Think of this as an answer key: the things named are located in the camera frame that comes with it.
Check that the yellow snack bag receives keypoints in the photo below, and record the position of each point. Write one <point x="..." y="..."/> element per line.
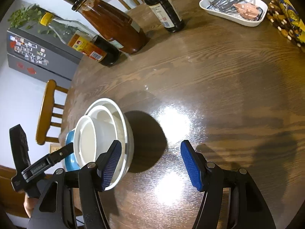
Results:
<point x="283" y="16"/>

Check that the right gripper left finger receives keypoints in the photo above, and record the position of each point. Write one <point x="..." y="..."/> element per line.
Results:
<point x="106" y="165"/>

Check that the vinegar bottle yellow cap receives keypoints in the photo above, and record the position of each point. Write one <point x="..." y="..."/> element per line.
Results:
<point x="82" y="39"/>

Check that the medium white bowl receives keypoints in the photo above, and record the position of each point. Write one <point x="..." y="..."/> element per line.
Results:
<point x="112" y="128"/>

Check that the wooden chair at left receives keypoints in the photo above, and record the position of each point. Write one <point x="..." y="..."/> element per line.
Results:
<point x="46" y="113"/>

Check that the red sauce glass bottle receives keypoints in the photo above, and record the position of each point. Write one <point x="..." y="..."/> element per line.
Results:
<point x="113" y="25"/>

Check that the grey refrigerator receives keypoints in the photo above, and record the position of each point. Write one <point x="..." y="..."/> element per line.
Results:
<point x="42" y="57"/>

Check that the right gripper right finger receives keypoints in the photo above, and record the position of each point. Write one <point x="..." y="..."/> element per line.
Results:
<point x="195" y="166"/>

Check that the small dark soy bottle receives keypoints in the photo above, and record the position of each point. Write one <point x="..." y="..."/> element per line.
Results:
<point x="167" y="14"/>

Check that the white tray with utensils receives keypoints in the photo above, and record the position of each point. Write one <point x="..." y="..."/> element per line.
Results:
<point x="248" y="13"/>

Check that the small white bowl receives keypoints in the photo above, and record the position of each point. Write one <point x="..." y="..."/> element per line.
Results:
<point x="87" y="139"/>

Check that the large white bowl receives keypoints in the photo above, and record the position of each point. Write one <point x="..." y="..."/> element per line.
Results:
<point x="125" y="136"/>

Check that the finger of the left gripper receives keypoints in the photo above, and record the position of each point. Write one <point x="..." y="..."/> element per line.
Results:
<point x="59" y="155"/>

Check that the person's left hand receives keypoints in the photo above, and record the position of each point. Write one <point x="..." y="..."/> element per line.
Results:
<point x="29" y="205"/>

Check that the hanging green plant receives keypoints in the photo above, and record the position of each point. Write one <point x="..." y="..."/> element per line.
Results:
<point x="28" y="19"/>

